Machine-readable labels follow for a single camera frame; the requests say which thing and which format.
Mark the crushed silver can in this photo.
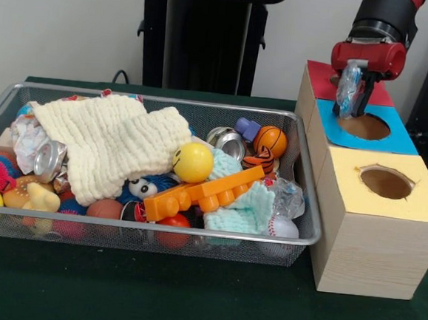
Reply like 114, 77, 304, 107
31, 137, 70, 186

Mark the orange toy building brick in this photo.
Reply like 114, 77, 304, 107
141, 157, 267, 231

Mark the wooden box with three holes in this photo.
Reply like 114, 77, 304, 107
280, 58, 428, 302

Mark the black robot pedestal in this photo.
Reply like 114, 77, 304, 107
125, 0, 289, 98

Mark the small orange basketball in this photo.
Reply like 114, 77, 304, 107
251, 124, 289, 160

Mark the shallow wire mesh bin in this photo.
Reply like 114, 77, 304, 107
0, 79, 333, 270

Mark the white baseball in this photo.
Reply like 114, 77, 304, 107
259, 212, 302, 259

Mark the black cable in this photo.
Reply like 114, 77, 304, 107
110, 68, 140, 86

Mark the dented silver can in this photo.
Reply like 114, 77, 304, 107
205, 125, 250, 163

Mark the orange tiger striped toy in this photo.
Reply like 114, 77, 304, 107
241, 144, 278, 175

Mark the dark green table cloth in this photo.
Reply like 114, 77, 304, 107
0, 73, 428, 320

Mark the yellow smiley ball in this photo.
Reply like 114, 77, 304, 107
170, 140, 217, 185

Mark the cream knitted cloth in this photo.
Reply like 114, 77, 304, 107
21, 86, 197, 215

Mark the purple toy block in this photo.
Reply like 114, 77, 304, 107
234, 116, 262, 144

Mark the light blue knitted cloth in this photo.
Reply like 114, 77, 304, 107
203, 147, 278, 236

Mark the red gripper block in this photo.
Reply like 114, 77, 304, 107
327, 38, 410, 123

